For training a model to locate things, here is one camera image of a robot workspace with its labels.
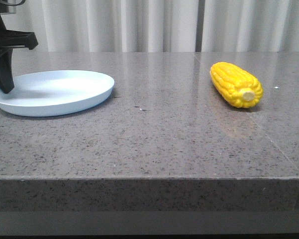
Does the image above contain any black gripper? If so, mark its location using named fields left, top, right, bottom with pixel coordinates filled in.
left=0, top=0, right=38, bottom=94

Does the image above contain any light blue round plate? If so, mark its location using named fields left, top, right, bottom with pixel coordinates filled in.
left=0, top=70, right=114, bottom=117

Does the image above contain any yellow corn cob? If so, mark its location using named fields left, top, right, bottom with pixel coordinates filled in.
left=209, top=62, right=263, bottom=109

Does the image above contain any white pleated curtain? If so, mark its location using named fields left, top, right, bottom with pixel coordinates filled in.
left=2, top=0, right=299, bottom=52

